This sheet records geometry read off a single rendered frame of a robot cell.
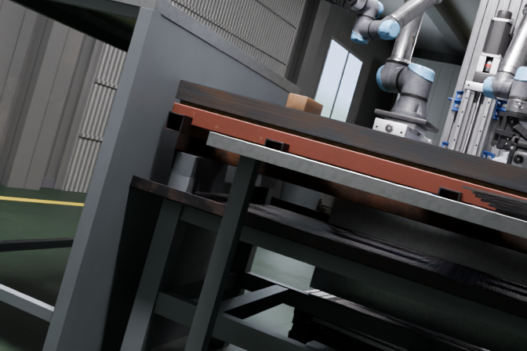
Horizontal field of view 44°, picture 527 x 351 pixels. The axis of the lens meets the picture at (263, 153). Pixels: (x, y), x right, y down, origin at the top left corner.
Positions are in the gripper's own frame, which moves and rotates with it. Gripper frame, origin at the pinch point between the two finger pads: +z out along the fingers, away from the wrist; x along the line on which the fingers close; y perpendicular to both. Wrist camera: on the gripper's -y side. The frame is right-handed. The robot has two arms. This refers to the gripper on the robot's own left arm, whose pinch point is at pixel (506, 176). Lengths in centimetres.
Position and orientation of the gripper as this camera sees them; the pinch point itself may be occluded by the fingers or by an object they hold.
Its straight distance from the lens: 224.5
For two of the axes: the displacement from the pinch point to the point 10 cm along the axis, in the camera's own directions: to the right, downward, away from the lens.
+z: -2.8, 9.6, 0.0
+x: -3.3, -0.9, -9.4
